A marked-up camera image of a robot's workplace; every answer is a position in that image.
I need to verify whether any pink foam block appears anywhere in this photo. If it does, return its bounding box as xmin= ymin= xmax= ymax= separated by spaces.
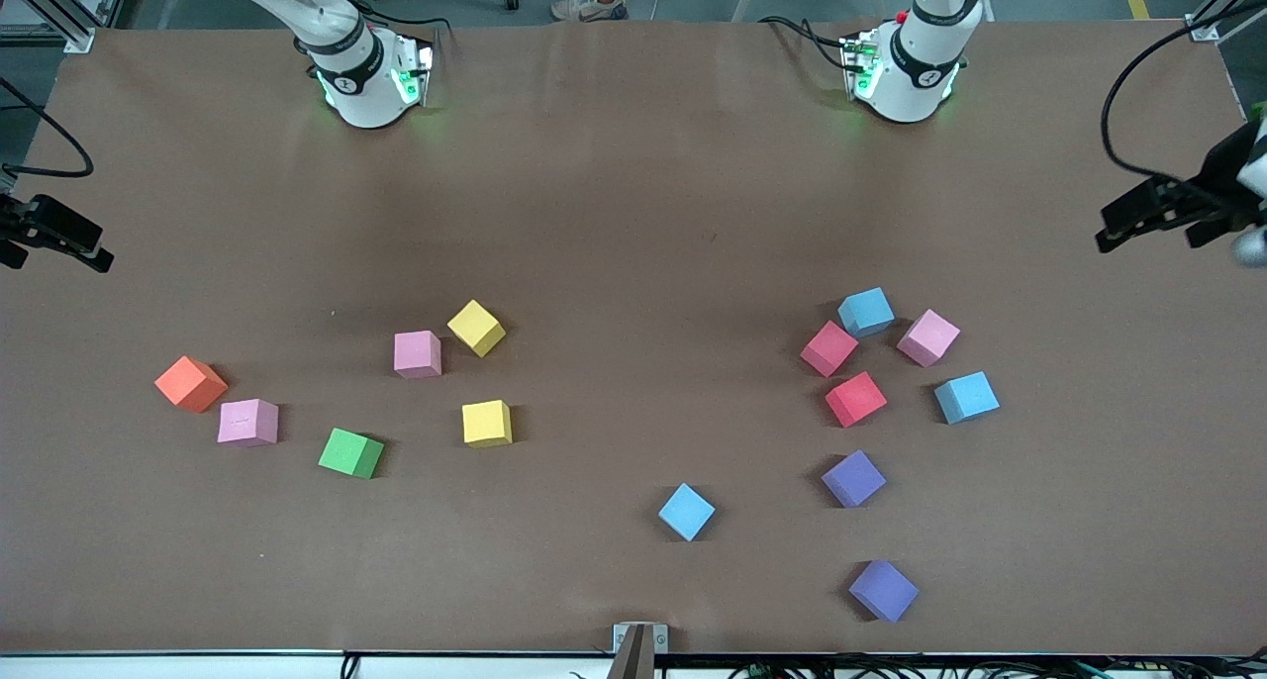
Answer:
xmin=897 ymin=309 xmax=962 ymax=368
xmin=217 ymin=398 xmax=280 ymax=448
xmin=393 ymin=330 xmax=443 ymax=380

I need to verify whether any blue foam block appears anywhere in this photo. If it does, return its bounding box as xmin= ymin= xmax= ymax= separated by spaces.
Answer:
xmin=934 ymin=370 xmax=1001 ymax=426
xmin=837 ymin=287 xmax=896 ymax=339
xmin=658 ymin=482 xmax=717 ymax=542

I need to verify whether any red foam block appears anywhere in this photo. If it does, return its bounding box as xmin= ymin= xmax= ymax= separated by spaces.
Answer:
xmin=825 ymin=371 xmax=889 ymax=429
xmin=800 ymin=320 xmax=860 ymax=378

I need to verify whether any yellow foam block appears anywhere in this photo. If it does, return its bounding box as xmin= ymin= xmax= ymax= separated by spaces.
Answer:
xmin=446 ymin=299 xmax=507 ymax=358
xmin=461 ymin=400 xmax=514 ymax=449

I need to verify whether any brown table cover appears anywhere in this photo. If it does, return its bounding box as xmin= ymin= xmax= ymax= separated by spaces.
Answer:
xmin=0 ymin=18 xmax=1267 ymax=657

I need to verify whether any orange foam block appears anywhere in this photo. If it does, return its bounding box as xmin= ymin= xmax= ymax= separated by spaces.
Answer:
xmin=154 ymin=355 xmax=229 ymax=414

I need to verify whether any green foam block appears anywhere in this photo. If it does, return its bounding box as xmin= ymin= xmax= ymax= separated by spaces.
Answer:
xmin=318 ymin=428 xmax=385 ymax=480

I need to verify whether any purple foam block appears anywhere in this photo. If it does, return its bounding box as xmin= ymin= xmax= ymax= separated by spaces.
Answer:
xmin=821 ymin=449 xmax=888 ymax=509
xmin=848 ymin=559 xmax=921 ymax=624

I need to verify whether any white sneaker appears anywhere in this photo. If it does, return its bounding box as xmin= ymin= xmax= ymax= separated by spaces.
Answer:
xmin=550 ymin=0 xmax=629 ymax=23

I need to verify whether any aluminium frame post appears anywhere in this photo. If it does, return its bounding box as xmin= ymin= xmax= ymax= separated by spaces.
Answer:
xmin=0 ymin=0 xmax=137 ymax=54
xmin=1186 ymin=0 xmax=1267 ymax=45

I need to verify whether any black arm base cable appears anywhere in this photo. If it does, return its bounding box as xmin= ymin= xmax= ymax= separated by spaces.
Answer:
xmin=348 ymin=0 xmax=458 ymax=39
xmin=758 ymin=14 xmax=854 ymax=69

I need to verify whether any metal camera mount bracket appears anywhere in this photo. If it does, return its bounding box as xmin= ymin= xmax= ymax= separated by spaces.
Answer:
xmin=606 ymin=623 xmax=669 ymax=679

